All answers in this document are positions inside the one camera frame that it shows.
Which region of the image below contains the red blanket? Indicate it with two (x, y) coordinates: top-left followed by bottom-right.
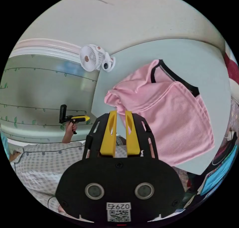
(224, 52), (239, 79)

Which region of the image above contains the pink shirt with black collar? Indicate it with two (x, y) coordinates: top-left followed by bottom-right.
(104, 59), (215, 166)

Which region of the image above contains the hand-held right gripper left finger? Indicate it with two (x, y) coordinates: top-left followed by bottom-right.
(100, 110), (118, 157)

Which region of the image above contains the person's body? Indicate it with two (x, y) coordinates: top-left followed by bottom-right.
(0, 131), (156, 218)

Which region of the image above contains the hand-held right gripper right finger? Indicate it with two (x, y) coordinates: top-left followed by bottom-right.
(125, 110), (141, 156)

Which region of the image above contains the person's left forearm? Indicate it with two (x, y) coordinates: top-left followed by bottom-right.
(61, 133), (73, 144)

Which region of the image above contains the white clip fan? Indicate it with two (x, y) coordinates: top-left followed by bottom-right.
(80, 44), (116, 73)

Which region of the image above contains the person's left hand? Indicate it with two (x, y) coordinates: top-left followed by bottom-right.
(65, 122), (77, 137)

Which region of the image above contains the pile of clothes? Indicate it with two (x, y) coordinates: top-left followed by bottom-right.
(185, 132), (239, 211)

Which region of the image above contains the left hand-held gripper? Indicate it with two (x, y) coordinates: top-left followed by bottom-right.
(59, 115), (90, 135)

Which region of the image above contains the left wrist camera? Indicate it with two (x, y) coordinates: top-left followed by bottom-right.
(60, 104), (67, 120)

